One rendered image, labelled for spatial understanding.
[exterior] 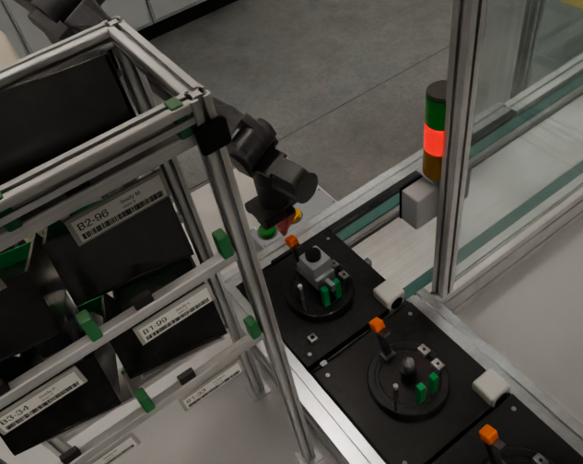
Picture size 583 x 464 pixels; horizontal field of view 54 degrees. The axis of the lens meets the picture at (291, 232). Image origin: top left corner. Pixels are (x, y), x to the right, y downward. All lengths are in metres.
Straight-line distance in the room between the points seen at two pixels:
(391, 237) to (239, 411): 0.50
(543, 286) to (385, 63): 2.39
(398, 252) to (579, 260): 0.39
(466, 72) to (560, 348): 0.65
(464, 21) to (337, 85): 2.64
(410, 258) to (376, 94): 2.09
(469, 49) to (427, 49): 2.85
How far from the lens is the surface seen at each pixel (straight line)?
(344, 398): 1.05
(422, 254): 1.29
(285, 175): 0.97
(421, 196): 0.96
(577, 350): 1.28
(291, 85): 3.44
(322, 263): 1.07
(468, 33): 0.78
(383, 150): 2.92
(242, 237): 0.60
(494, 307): 1.30
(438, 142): 0.90
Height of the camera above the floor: 1.92
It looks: 48 degrees down
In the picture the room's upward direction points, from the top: 12 degrees counter-clockwise
